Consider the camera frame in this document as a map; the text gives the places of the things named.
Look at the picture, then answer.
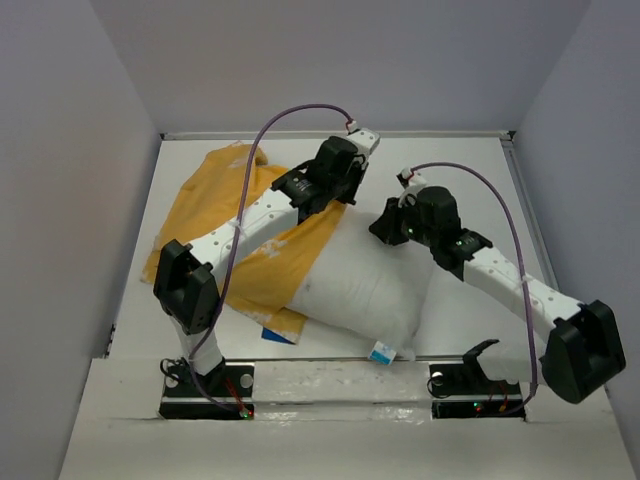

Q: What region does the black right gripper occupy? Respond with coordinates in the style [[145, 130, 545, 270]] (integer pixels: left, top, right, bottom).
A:
[[367, 195, 437, 248]]

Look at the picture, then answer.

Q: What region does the white pillow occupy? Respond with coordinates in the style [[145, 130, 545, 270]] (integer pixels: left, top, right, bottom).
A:
[[288, 208, 435, 360]]

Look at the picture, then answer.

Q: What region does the yellow pillowcase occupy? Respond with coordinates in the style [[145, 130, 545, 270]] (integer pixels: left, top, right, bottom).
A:
[[141, 143, 346, 343]]

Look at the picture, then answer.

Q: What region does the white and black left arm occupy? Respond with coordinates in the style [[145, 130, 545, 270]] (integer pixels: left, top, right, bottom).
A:
[[143, 130, 379, 395]]

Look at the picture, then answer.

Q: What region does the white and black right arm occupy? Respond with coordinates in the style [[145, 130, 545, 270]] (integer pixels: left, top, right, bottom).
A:
[[369, 186, 627, 404]]

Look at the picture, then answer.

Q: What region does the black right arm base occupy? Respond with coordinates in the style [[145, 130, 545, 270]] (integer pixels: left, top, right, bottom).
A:
[[426, 339, 526, 420]]

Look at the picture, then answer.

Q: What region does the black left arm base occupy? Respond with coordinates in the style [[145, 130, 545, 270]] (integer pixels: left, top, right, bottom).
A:
[[158, 358, 255, 421]]

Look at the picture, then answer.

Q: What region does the white front board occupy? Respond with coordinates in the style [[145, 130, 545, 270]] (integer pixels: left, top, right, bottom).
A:
[[61, 360, 634, 479]]

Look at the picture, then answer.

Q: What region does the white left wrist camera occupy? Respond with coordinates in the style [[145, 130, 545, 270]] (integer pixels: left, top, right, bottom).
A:
[[346, 127, 380, 157]]

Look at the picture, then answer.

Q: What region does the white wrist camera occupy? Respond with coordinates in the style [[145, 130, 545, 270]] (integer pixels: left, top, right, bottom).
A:
[[396, 168, 428, 204], [346, 127, 380, 157]]

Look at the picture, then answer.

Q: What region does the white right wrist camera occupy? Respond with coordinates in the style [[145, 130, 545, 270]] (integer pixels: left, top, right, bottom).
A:
[[396, 168, 428, 204]]

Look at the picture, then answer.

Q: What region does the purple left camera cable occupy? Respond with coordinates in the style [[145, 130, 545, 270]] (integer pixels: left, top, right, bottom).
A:
[[187, 103, 357, 414]]

